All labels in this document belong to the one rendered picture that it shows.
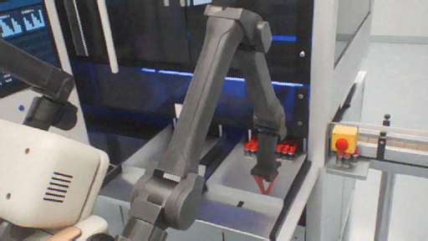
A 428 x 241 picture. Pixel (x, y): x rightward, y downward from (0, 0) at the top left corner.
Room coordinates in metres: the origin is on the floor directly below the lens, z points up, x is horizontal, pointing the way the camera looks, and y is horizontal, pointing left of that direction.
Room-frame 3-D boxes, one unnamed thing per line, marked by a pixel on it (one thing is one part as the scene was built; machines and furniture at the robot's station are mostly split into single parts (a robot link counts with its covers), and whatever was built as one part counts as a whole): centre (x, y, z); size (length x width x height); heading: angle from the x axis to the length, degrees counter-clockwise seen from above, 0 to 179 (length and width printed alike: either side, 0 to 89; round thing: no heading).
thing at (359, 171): (1.23, -0.44, 0.87); 0.14 x 0.13 x 0.02; 153
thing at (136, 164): (1.36, 0.17, 0.90); 0.34 x 0.26 x 0.04; 153
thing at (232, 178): (1.20, -0.13, 0.90); 0.34 x 0.26 x 0.04; 153
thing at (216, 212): (1.22, 0.05, 0.87); 0.70 x 0.48 x 0.02; 63
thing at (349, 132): (1.20, -0.41, 1.00); 0.08 x 0.07 x 0.07; 153
